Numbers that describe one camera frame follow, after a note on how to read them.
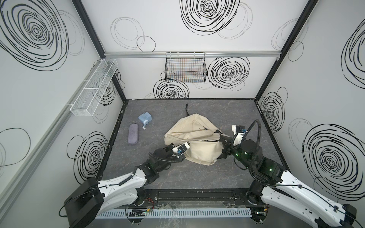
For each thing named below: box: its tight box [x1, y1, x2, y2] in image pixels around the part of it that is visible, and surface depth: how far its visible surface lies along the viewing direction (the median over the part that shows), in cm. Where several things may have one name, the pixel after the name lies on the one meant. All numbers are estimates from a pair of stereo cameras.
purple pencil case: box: [127, 123, 139, 144], surface depth 98 cm
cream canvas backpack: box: [163, 103, 223, 166], surface depth 86 cm
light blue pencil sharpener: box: [138, 111, 153, 131], surface depth 105 cm
